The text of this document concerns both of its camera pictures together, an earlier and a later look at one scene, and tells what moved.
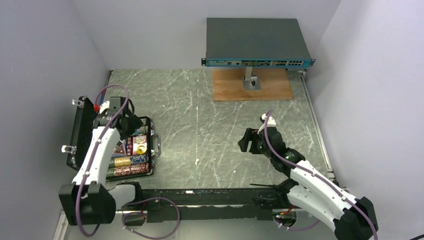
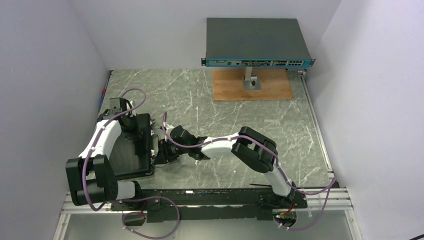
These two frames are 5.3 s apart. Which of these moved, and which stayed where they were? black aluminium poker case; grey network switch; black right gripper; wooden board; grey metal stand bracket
Moved: black aluminium poker case; black right gripper
Stayed: grey network switch; wooden board; grey metal stand bracket
